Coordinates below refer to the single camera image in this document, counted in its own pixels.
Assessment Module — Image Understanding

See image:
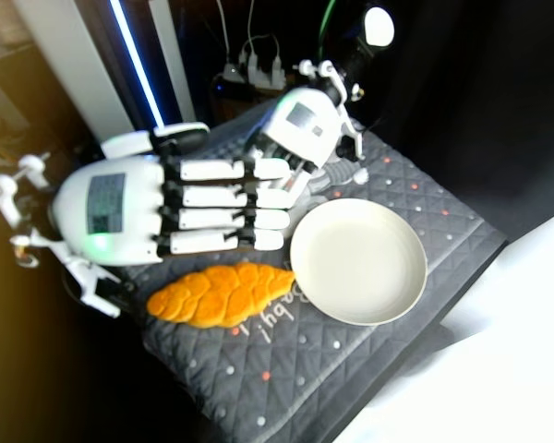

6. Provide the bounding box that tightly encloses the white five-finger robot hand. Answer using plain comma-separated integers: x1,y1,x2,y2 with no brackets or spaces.
245,87,345,194
50,121,294,269

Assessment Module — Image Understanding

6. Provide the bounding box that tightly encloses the orange braided bread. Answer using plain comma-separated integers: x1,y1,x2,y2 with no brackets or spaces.
146,261,296,329

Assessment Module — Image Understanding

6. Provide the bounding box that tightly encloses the white round plate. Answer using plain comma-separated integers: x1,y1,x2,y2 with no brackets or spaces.
289,198,428,327

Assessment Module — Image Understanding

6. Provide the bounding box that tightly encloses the white power strip with plugs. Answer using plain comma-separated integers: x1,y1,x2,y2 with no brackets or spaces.
219,58,288,90

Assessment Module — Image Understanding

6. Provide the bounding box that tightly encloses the white pillar with blue light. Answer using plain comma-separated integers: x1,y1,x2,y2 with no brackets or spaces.
16,0,196,142

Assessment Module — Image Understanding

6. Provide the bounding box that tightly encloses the grey quilt with bear print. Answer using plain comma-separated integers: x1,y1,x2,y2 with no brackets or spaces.
119,103,509,443

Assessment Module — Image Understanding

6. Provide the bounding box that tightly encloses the green cable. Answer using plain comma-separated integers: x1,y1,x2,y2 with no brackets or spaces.
319,0,335,41

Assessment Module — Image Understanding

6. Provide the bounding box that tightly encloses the white cable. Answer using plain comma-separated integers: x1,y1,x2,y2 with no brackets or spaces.
213,0,230,69

